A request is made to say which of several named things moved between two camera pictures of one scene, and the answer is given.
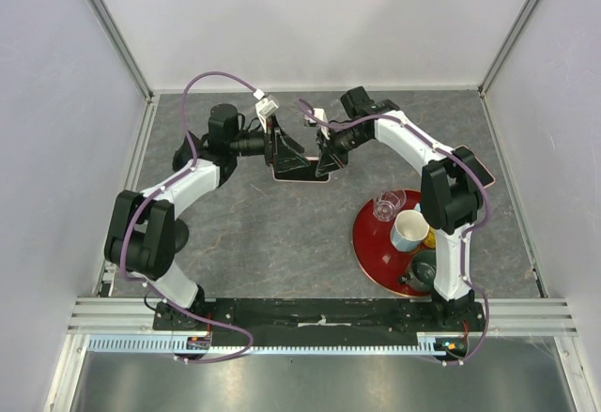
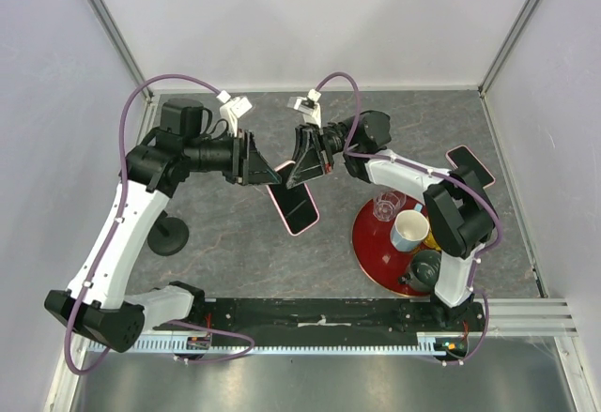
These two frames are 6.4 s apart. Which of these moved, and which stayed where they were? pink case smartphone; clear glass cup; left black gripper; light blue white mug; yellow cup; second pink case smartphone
Moved: left black gripper; pink case smartphone
Stayed: clear glass cup; light blue white mug; yellow cup; second pink case smartphone
